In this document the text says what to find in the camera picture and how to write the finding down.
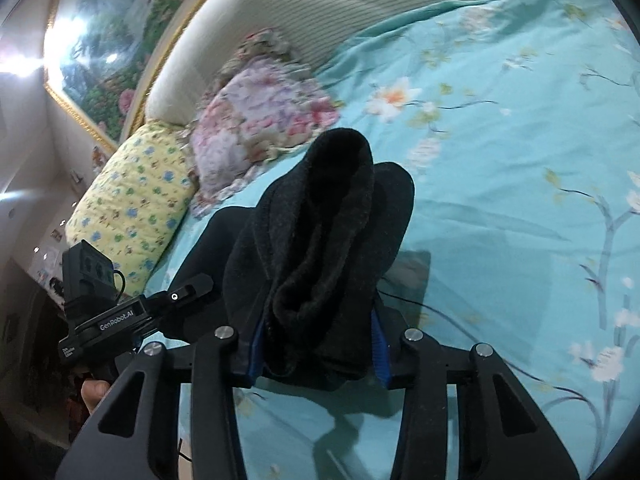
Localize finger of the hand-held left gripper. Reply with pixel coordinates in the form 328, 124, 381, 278
144, 273, 215, 317

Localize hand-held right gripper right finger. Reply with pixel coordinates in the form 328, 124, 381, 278
369, 310, 584, 480

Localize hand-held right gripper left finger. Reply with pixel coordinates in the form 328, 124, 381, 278
54, 325, 266, 480

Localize dark knit pants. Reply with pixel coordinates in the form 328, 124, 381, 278
162, 128, 416, 394

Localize person's left hand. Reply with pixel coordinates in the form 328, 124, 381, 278
80, 379, 112, 416

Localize dark furniture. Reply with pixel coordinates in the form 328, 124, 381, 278
0, 260, 76, 453

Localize yellow printed pillow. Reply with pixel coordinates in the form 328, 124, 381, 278
65, 120, 199, 300

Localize pink floral pillow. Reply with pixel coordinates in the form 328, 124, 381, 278
189, 66, 342, 220

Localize teal floral bed sheet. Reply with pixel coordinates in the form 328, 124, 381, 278
134, 0, 640, 480

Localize green floral ruffled pillow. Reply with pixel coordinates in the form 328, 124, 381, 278
219, 27, 315, 87

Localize gold framed landscape painting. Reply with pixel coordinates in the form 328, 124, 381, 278
42, 0, 236, 155

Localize striped padded headboard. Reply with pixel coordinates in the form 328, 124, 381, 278
120, 0, 593, 142

